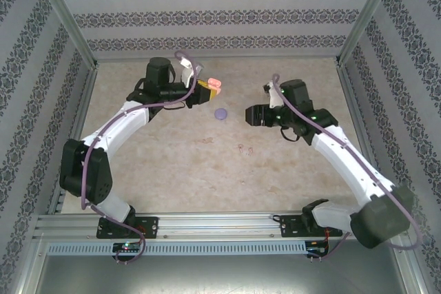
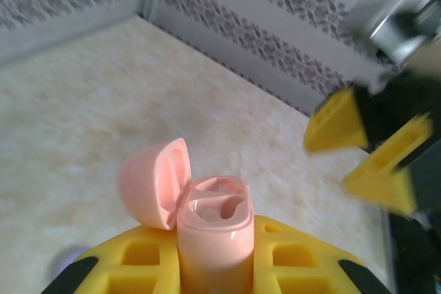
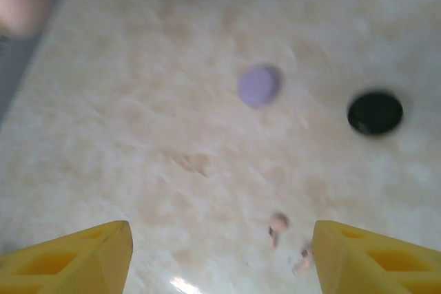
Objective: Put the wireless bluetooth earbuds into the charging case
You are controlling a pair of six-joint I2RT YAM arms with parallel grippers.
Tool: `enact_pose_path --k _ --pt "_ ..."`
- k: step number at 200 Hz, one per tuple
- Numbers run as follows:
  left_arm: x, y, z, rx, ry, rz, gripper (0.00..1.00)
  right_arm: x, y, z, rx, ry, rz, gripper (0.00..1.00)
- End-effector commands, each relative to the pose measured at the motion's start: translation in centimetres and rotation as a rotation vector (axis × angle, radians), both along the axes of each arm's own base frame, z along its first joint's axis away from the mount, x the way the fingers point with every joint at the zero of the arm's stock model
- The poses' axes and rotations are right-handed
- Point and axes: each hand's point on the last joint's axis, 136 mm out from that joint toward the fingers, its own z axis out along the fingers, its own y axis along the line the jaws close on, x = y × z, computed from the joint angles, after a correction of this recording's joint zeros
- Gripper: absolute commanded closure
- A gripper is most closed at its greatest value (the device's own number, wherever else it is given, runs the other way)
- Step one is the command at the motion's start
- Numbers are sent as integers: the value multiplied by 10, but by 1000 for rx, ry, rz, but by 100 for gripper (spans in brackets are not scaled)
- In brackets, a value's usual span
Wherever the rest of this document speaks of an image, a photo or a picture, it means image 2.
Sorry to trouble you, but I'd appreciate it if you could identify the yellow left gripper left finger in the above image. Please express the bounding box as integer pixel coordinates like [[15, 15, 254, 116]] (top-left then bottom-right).
[[40, 224, 183, 294]]

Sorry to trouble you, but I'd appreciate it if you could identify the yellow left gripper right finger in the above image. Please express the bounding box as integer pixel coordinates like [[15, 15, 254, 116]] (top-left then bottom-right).
[[248, 214, 393, 294]]

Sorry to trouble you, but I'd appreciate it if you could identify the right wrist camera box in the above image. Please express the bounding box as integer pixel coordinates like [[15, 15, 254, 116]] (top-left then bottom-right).
[[342, 0, 441, 95]]

